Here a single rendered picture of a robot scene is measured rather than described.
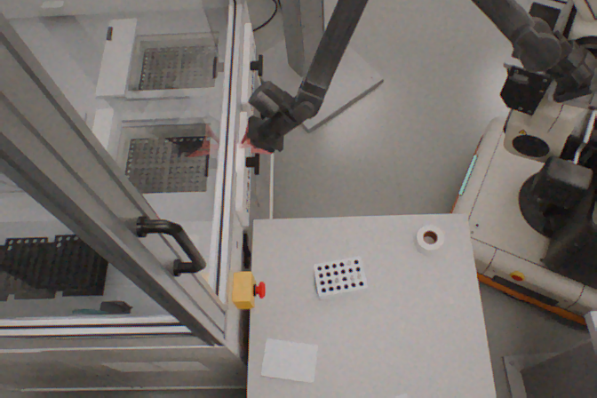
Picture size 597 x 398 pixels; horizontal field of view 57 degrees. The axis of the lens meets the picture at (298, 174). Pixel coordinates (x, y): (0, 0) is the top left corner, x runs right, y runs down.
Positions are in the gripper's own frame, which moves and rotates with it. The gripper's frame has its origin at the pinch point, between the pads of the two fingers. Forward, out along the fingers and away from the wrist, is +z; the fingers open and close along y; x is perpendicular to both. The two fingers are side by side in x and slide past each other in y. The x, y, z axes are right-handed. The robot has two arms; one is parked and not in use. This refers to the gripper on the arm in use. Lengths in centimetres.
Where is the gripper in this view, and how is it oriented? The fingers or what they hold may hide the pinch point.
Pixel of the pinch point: (247, 147)
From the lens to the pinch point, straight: 142.4
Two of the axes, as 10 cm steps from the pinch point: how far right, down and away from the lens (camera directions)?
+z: -6.2, 3.5, 7.1
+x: -0.3, 8.9, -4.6
